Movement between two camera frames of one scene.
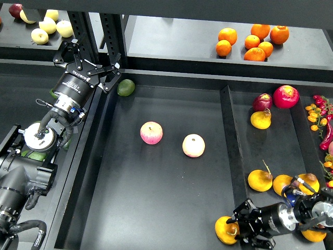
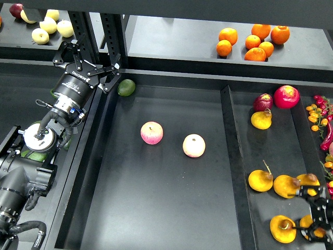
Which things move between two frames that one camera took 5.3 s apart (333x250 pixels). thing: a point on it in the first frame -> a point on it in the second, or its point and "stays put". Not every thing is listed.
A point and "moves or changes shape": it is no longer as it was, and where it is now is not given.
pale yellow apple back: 52,13 stays put
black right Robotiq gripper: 268,222 -> 322,211
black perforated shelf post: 114,31 stays put
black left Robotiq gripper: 78,80 stays put
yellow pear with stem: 226,232 moves or changes shape
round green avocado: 125,87 stays put
